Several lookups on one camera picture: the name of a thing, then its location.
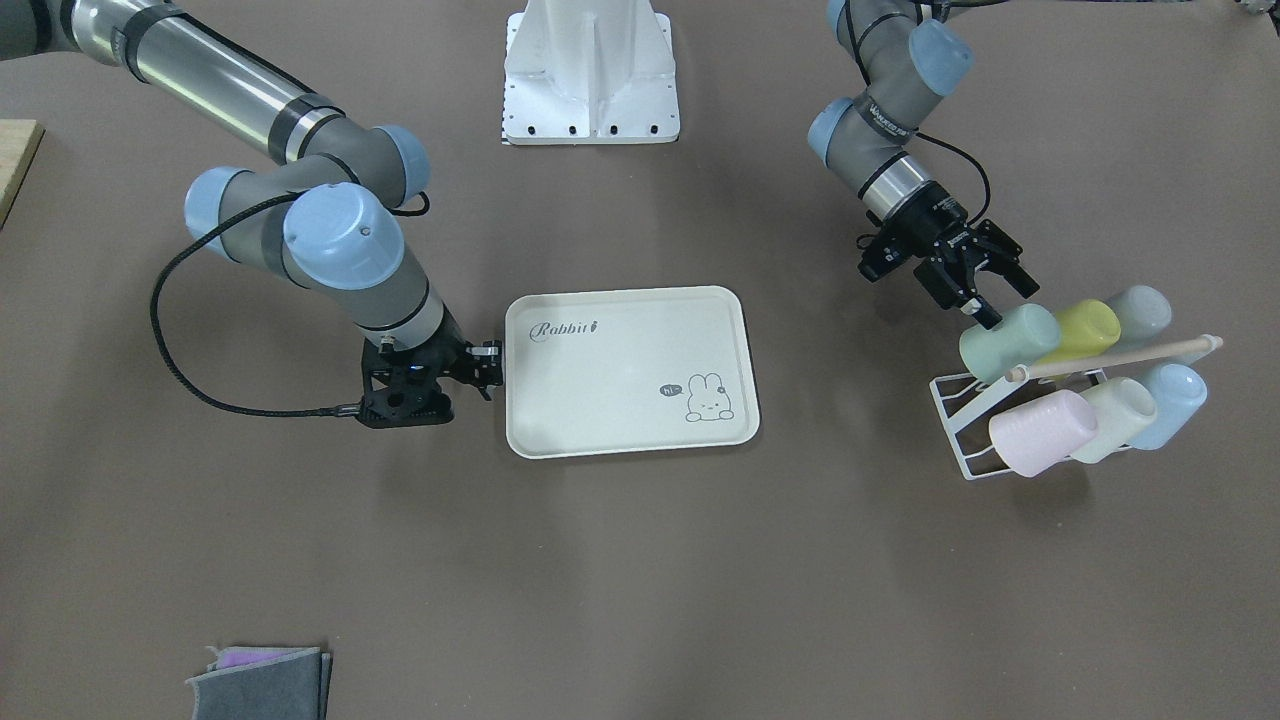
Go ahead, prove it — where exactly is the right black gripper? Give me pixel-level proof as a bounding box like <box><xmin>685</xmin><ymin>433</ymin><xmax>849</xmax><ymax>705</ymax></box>
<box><xmin>357</xmin><ymin>311</ymin><xmax>504</xmax><ymax>429</ymax></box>

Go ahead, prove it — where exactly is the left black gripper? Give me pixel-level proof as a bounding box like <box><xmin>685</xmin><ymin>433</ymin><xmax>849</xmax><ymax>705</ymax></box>
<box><xmin>858</xmin><ymin>181</ymin><xmax>1041</xmax><ymax>331</ymax></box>

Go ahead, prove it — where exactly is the green cup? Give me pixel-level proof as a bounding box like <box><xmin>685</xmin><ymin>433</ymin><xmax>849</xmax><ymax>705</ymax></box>
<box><xmin>959</xmin><ymin>304</ymin><xmax>1061</xmax><ymax>384</ymax></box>

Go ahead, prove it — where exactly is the cream rabbit tray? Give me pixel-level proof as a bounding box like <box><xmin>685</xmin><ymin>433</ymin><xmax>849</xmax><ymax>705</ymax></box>
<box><xmin>503</xmin><ymin>286</ymin><xmax>762</xmax><ymax>460</ymax></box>

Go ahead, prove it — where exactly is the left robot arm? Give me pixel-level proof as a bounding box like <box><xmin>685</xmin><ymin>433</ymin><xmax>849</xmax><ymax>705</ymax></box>
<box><xmin>808</xmin><ymin>1</ymin><xmax>1038</xmax><ymax>329</ymax></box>

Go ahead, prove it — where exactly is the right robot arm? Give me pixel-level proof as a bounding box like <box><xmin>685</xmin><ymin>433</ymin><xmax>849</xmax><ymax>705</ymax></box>
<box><xmin>3</xmin><ymin>1</ymin><xmax>504</xmax><ymax>429</ymax></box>

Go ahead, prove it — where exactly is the yellow cup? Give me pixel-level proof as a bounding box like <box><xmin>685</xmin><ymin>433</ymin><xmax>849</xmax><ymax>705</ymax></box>
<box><xmin>1036</xmin><ymin>299</ymin><xmax>1123</xmax><ymax>364</ymax></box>

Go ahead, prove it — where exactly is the grey cup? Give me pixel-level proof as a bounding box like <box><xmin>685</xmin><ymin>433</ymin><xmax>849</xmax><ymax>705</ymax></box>
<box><xmin>1103</xmin><ymin>284</ymin><xmax>1172</xmax><ymax>354</ymax></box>

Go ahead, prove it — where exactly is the pink cup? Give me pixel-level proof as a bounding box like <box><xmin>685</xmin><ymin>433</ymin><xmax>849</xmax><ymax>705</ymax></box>
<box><xmin>989</xmin><ymin>389</ymin><xmax>1098</xmax><ymax>477</ymax></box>

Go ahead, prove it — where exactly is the cream white cup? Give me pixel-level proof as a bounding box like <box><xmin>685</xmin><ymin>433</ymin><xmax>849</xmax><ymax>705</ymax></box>
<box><xmin>1069</xmin><ymin>377</ymin><xmax>1158</xmax><ymax>464</ymax></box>

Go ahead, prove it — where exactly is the blue cup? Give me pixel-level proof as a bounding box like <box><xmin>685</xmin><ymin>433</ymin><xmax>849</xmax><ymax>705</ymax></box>
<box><xmin>1128</xmin><ymin>363</ymin><xmax>1208</xmax><ymax>451</ymax></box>

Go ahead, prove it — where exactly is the grey folded cloth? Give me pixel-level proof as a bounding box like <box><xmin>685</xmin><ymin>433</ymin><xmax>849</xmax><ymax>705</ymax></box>
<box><xmin>186</xmin><ymin>647</ymin><xmax>332</xmax><ymax>719</ymax></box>

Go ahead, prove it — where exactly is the purple cloth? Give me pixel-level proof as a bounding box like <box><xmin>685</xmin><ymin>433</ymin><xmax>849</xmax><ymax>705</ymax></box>
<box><xmin>207</xmin><ymin>646</ymin><xmax>300</xmax><ymax>673</ymax></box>

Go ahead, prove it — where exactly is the bamboo cutting board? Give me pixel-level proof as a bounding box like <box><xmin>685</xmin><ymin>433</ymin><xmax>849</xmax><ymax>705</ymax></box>
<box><xmin>0</xmin><ymin>119</ymin><xmax>45</xmax><ymax>227</ymax></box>

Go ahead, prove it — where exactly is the white wire cup rack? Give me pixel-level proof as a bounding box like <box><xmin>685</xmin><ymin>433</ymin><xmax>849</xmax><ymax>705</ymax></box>
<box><xmin>931</xmin><ymin>334</ymin><xmax>1224</xmax><ymax>480</ymax></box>

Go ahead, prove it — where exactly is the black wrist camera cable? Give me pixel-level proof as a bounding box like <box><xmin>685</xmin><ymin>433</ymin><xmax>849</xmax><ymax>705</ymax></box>
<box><xmin>150</xmin><ymin>190</ymin><xmax>431</xmax><ymax>419</ymax></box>

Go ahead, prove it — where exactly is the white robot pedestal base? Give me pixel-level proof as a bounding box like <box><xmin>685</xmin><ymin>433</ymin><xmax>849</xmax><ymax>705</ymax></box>
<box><xmin>502</xmin><ymin>1</ymin><xmax>681</xmax><ymax>146</ymax></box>

